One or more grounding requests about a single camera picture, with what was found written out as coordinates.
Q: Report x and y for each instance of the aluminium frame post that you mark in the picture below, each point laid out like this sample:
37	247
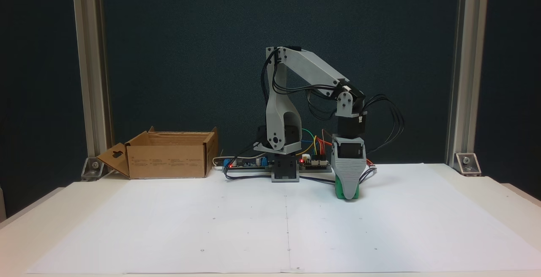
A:
467	57
91	57

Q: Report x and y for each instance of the brown cardboard box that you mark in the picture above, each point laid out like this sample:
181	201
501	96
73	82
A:
169	158

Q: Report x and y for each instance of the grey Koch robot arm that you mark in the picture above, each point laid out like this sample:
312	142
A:
312	71

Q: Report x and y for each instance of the metal corner bracket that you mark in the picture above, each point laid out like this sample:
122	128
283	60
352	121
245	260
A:
468	163
93	168

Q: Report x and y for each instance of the circuit board with white connectors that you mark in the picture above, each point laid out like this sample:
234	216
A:
315	165

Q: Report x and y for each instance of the green die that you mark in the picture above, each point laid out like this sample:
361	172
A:
339	190

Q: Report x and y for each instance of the blue power circuit board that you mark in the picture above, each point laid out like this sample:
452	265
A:
247	165

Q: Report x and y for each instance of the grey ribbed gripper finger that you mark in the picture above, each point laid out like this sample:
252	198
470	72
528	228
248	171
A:
348	179

